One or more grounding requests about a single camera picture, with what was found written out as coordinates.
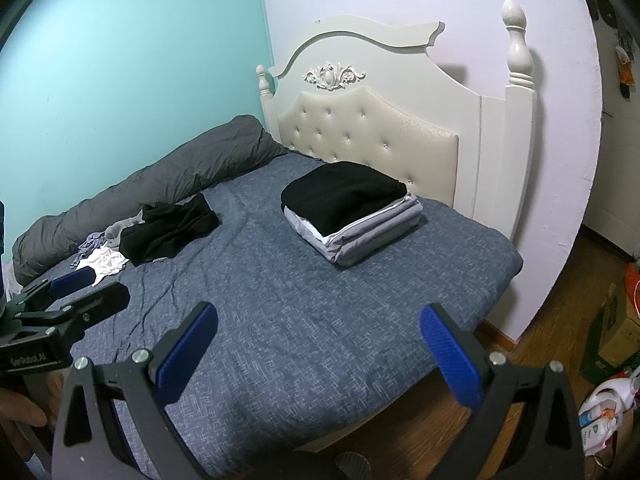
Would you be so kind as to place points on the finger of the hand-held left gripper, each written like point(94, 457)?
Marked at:
point(75, 279)
point(107, 302)

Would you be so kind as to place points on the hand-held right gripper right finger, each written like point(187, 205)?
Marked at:
point(450, 355)

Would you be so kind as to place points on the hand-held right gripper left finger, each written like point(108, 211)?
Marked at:
point(187, 355)

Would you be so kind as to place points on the black sweater with white trim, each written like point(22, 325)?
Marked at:
point(345, 195)

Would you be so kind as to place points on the person's left hand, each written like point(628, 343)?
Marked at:
point(25, 407)

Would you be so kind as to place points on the white garment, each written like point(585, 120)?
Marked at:
point(105, 262)

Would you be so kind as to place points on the blue-grey garment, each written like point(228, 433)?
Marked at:
point(90, 245)

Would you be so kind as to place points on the grey garment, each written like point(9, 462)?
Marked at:
point(122, 227)

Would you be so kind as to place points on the black crumpled garment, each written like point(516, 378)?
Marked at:
point(170, 227)

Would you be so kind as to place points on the blue patterned bed cover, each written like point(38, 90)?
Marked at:
point(300, 320)

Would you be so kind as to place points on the rolled dark grey duvet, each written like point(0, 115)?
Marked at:
point(150, 180)

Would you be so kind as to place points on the folded grey and white bedding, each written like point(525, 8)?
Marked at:
point(375, 235)

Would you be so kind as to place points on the green cardboard box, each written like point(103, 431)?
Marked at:
point(607, 340)

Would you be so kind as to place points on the white plastic bag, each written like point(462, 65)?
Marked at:
point(607, 410)

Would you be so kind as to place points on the orange plastic bag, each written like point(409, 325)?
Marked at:
point(634, 290)

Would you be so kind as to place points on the cream tufted headboard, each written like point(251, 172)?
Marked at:
point(400, 110)

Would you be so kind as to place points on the dark hanging things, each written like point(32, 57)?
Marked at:
point(620, 45)

